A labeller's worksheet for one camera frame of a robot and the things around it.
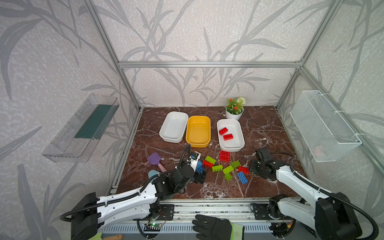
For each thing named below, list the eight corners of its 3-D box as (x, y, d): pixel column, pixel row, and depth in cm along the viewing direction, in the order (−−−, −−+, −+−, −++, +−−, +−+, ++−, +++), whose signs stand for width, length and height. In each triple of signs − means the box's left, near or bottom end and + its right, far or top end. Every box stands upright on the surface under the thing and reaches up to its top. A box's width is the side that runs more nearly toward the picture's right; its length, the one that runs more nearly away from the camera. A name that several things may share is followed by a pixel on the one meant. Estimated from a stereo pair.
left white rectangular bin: (160, 144, 102) (158, 139, 97) (165, 116, 118) (164, 110, 113) (186, 144, 102) (185, 139, 97) (188, 116, 118) (188, 110, 113)
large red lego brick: (218, 161, 94) (219, 159, 91) (219, 152, 98) (220, 150, 95) (229, 162, 93) (230, 160, 91) (229, 153, 97) (230, 151, 95)
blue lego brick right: (242, 185, 84) (243, 183, 83) (236, 174, 88) (237, 172, 87) (247, 182, 85) (248, 181, 83) (241, 172, 89) (242, 170, 87)
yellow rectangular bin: (185, 147, 100) (184, 142, 95) (187, 121, 114) (187, 115, 109) (211, 147, 100) (211, 142, 95) (210, 121, 115) (210, 115, 109)
